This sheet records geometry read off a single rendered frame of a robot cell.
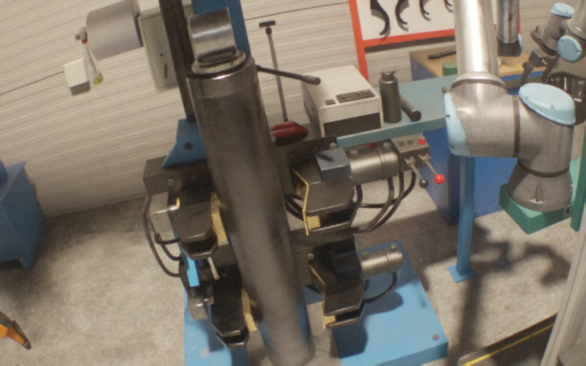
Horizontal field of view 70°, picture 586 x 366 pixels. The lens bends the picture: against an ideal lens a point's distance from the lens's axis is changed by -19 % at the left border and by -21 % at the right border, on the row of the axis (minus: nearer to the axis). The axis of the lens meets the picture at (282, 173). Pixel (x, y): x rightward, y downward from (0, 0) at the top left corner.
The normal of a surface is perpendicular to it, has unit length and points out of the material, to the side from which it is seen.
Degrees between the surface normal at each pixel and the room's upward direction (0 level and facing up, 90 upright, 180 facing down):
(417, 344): 0
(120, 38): 101
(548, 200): 70
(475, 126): 65
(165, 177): 90
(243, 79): 90
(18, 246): 90
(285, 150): 90
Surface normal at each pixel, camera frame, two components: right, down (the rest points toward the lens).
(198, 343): -0.18, -0.85
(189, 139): 0.13, 0.48
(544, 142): -0.33, 0.52
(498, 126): -0.37, 0.11
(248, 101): 0.67, 0.26
